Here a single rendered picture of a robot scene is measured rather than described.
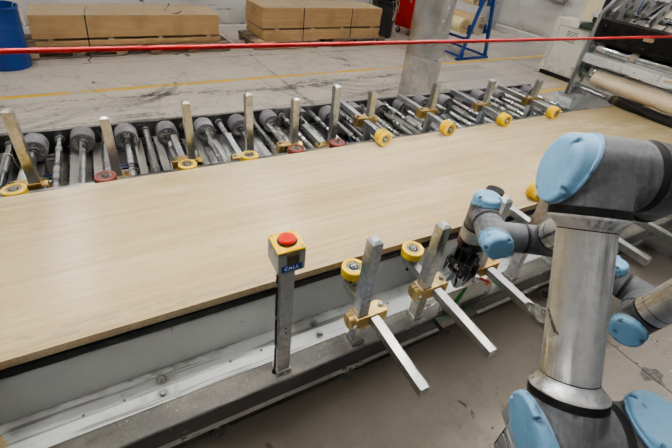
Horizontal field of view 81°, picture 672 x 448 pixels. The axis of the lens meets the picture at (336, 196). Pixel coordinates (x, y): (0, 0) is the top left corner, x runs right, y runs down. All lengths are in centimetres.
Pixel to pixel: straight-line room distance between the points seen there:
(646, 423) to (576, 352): 14
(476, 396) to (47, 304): 185
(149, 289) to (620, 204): 115
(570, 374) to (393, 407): 145
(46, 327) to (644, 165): 134
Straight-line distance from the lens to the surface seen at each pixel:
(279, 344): 118
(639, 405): 83
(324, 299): 151
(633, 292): 127
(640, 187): 73
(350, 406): 208
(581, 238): 70
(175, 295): 127
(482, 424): 222
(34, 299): 140
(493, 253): 104
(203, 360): 146
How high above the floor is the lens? 183
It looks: 34 degrees down
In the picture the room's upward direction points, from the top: 7 degrees clockwise
